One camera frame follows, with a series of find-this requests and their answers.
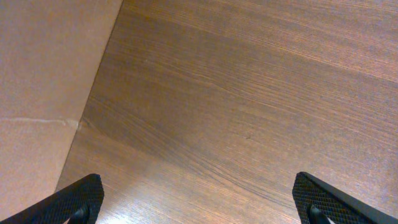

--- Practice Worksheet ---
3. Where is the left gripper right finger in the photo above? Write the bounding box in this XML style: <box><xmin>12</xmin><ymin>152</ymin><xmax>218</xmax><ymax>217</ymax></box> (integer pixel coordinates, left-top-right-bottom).
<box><xmin>292</xmin><ymin>172</ymin><xmax>397</xmax><ymax>224</ymax></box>

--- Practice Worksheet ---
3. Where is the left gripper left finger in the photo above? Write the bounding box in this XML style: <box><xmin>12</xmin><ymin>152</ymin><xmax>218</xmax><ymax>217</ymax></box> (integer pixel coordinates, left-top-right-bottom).
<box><xmin>1</xmin><ymin>174</ymin><xmax>104</xmax><ymax>224</ymax></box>

